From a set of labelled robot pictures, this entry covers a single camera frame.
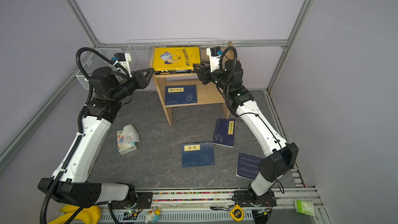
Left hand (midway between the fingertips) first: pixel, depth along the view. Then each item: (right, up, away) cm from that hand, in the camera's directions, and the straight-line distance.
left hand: (153, 71), depth 64 cm
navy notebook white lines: (+45, -47, +19) cm, 68 cm away
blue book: (+17, -42, +23) cm, 51 cm away
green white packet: (+67, -61, +5) cm, 90 cm away
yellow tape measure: (+36, -63, +4) cm, 72 cm away
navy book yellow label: (+7, -8, +25) cm, 27 cm away
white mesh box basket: (-42, +11, +24) cm, 49 cm away
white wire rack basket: (-18, +20, +30) cm, 40 cm away
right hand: (+18, +3, +2) cm, 18 cm away
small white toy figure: (-1, -63, +3) cm, 63 cm away
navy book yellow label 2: (+34, -31, +33) cm, 57 cm away
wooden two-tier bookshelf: (+24, -7, +28) cm, 37 cm away
